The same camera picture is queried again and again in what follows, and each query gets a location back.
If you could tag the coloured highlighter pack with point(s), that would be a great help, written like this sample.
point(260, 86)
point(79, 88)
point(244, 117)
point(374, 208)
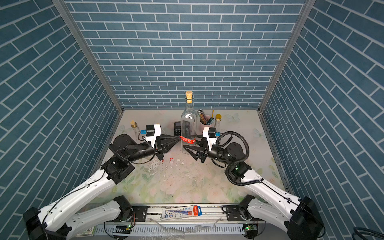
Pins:
point(86, 233)

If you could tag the aluminium corner post right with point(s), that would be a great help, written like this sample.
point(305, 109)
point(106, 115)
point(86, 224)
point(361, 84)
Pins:
point(287, 51)

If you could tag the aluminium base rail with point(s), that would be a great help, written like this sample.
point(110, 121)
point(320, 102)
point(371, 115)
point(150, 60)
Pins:
point(169, 223)

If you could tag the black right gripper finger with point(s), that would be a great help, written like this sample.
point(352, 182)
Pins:
point(200, 143)
point(194, 151)

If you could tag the corked glass bottle red label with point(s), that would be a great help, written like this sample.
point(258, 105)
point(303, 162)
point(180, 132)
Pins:
point(189, 120)

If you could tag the pens in bucket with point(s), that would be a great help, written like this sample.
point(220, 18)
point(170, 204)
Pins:
point(201, 113)

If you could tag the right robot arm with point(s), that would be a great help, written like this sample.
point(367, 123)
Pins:
point(264, 186)

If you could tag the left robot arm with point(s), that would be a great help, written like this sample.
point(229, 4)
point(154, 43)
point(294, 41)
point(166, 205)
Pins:
point(62, 219)

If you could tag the clear glass bottle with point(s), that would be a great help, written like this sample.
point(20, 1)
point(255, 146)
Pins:
point(136, 130)

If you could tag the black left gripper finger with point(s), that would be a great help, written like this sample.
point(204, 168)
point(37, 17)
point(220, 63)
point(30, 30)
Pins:
point(169, 138)
point(168, 144)

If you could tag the black desk calculator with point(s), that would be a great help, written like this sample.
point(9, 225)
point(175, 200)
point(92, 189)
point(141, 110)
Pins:
point(177, 128)

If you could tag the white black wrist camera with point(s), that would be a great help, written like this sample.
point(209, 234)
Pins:
point(151, 133)
point(211, 134)

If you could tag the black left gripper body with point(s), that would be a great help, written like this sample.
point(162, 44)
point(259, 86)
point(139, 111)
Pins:
point(157, 152)

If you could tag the aluminium corner post left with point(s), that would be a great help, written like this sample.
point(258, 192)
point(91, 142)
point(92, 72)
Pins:
point(77, 34)

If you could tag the pink metal pen bucket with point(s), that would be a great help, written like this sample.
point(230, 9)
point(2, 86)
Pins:
point(207, 122)

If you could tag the aluminium corner post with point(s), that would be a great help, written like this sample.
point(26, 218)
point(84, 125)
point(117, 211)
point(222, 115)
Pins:
point(77, 34)
point(287, 51)

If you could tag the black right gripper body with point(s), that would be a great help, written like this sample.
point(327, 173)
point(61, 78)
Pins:
point(210, 155)

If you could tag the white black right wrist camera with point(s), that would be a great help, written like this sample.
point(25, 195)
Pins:
point(211, 134)

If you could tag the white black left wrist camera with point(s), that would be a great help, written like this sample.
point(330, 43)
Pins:
point(151, 133)

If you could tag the tall gold-capped glass bottle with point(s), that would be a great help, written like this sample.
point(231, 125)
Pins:
point(217, 124)

